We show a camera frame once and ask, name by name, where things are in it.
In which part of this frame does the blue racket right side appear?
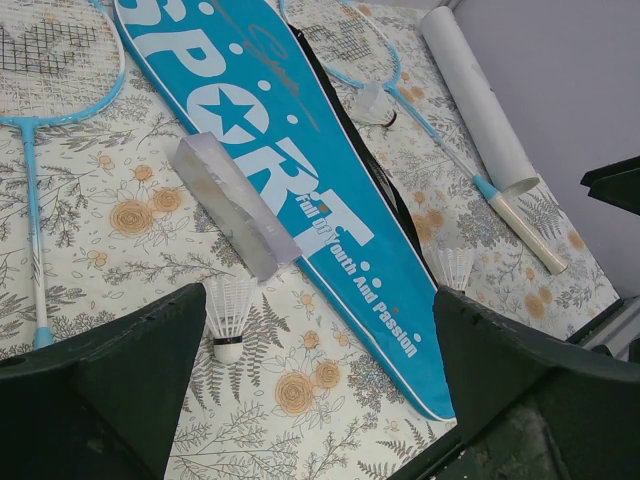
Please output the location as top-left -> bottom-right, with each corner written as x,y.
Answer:
277,0 -> 567,275

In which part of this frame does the floral tablecloth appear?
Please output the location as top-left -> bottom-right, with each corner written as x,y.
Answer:
0,0 -> 624,480

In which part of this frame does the clear plastic grip box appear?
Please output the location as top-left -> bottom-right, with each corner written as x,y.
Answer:
170,132 -> 302,282

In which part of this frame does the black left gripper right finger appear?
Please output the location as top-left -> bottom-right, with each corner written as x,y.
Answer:
432,286 -> 640,480

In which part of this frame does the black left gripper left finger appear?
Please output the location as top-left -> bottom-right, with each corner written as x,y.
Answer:
1,283 -> 206,479

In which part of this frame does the white shuttlecock black base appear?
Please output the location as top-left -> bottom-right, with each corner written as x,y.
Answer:
352,83 -> 397,128

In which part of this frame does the blue racket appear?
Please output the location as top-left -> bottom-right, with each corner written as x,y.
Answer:
277,0 -> 567,275
1,1 -> 125,349

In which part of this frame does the white shuttlecock tube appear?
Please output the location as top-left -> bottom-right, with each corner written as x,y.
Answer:
420,6 -> 539,196

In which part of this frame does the blue badminton racket cover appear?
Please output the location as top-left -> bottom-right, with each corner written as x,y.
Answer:
113,1 -> 454,421

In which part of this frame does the blue racket left side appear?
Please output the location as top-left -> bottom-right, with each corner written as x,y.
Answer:
1,1 -> 125,349

